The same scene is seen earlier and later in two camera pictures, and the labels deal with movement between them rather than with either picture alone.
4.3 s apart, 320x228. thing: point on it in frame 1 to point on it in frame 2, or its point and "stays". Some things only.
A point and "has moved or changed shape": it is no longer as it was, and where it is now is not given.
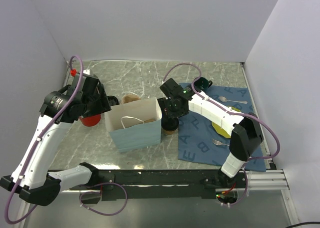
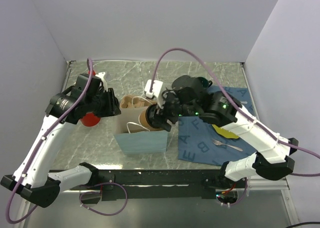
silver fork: (215, 141) stays
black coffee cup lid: (169, 124) has moved or changed shape
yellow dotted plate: (221, 131) stays
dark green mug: (202, 84) stays
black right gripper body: (172, 111) stays
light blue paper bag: (135, 125) has moved or changed shape
